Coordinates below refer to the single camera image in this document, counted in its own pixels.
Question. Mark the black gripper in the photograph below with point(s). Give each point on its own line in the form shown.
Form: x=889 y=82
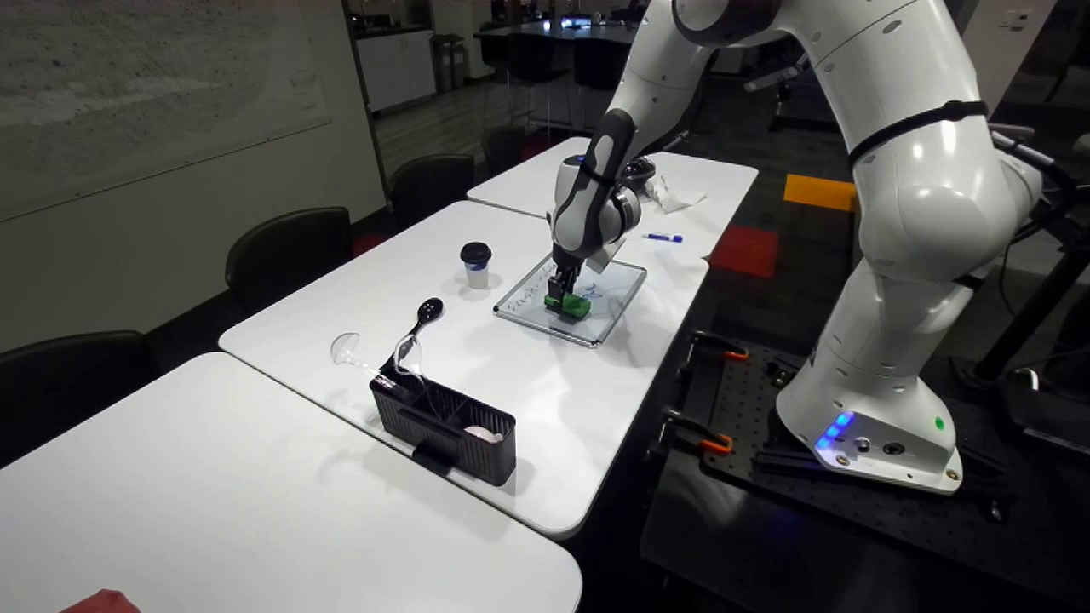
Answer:
x=567 y=262

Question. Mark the green duster block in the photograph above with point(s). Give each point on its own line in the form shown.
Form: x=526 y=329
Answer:
x=567 y=303

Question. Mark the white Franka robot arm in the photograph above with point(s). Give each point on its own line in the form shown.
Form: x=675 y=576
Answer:
x=920 y=204

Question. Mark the small framed whiteboard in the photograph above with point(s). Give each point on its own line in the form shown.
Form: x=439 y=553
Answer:
x=601 y=309

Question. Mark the small cup with dark lid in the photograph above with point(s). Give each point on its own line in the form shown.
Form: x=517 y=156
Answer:
x=475 y=262

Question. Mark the blue marker pen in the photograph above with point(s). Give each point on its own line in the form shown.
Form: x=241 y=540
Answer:
x=666 y=241

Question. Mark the black ladle spoon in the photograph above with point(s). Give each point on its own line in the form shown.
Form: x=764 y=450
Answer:
x=426 y=310

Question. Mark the white crumpled cloth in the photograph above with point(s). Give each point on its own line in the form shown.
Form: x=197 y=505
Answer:
x=681 y=200

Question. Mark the black office chair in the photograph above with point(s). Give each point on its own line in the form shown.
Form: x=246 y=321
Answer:
x=435 y=185
x=287 y=254
x=69 y=378

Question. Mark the black organizer box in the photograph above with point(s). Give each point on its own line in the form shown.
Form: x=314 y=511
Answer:
x=446 y=427

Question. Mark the clear glass dish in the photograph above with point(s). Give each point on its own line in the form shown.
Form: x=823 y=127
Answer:
x=347 y=345

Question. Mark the white background cabinet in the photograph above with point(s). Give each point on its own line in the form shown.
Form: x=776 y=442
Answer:
x=398 y=69

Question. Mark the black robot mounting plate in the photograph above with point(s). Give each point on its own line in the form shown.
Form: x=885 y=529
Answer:
x=795 y=533

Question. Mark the red block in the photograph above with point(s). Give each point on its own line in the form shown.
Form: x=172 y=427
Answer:
x=105 y=603

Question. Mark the large wall whiteboard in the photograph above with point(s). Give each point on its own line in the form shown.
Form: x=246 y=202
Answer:
x=148 y=91

